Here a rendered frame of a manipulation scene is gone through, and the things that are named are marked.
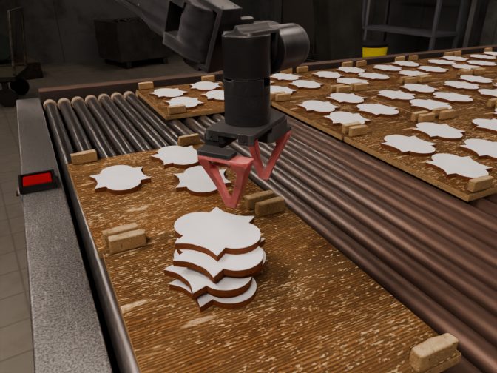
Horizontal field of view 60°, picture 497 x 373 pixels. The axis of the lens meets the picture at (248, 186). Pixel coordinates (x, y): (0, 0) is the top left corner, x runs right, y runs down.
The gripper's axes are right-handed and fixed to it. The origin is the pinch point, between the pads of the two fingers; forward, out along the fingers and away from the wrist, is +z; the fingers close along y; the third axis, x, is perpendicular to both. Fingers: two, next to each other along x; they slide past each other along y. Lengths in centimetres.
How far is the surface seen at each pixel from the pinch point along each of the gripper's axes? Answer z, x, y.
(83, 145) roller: 15, 68, 32
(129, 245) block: 13.5, 20.5, -3.0
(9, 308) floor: 106, 142, 37
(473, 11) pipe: 9, -13, 582
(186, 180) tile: 13.2, 26.4, 21.8
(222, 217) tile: 7.9, 6.2, 2.9
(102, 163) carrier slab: 14, 51, 23
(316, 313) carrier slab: 15.1, -11.5, -3.0
